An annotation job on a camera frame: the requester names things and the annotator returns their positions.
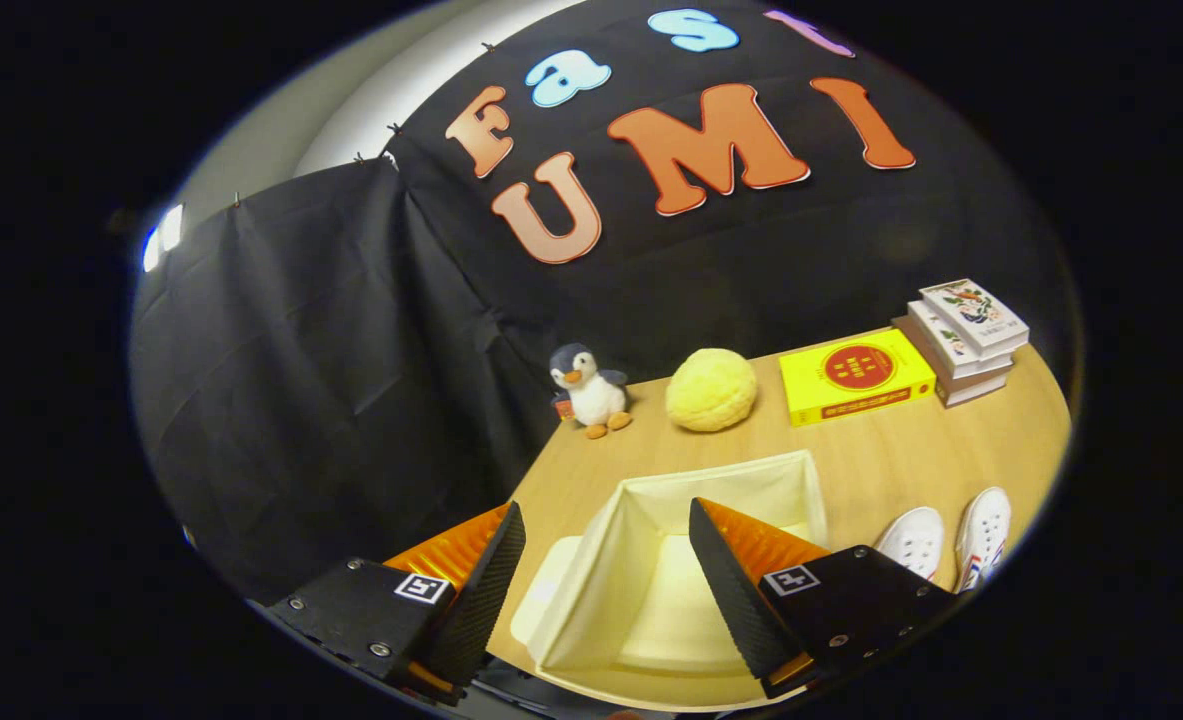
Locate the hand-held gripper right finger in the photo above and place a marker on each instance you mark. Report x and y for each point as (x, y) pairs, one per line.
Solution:
(726, 590)

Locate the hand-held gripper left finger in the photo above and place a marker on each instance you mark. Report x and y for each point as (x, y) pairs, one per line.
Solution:
(486, 595)

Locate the beige fabric storage box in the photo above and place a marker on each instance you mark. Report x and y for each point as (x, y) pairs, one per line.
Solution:
(641, 600)

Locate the white canvas shoe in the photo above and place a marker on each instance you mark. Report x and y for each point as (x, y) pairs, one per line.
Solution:
(986, 530)
(913, 540)

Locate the yellow round plush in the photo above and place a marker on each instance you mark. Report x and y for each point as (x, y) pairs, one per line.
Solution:
(711, 390)

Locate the yellow book with red circle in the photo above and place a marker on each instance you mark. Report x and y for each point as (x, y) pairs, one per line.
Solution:
(811, 388)

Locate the penguin plush toy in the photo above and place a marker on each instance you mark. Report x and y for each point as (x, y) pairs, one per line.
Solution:
(596, 395)

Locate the white illustrated cover book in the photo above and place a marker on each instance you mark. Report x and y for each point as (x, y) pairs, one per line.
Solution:
(971, 310)

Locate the row of small cloth clips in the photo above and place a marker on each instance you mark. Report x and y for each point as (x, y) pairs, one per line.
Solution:
(394, 128)

